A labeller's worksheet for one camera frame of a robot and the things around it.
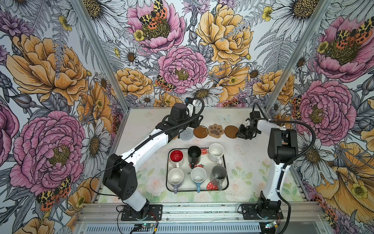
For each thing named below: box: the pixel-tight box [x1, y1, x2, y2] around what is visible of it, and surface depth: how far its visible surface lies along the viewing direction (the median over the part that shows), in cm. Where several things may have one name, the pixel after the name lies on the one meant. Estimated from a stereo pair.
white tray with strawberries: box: [166, 147, 230, 192], surface depth 87 cm
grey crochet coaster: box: [179, 127, 194, 141], surface depth 107 cm
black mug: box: [187, 145, 202, 170], surface depth 90 cm
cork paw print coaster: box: [208, 123, 225, 139], surface depth 110 cm
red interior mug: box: [169, 149, 185, 169], surface depth 89 cm
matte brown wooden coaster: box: [224, 125, 239, 139], surface depth 109 cm
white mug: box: [207, 142, 225, 166], surface depth 91 cm
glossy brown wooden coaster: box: [193, 125, 209, 139], surface depth 107 cm
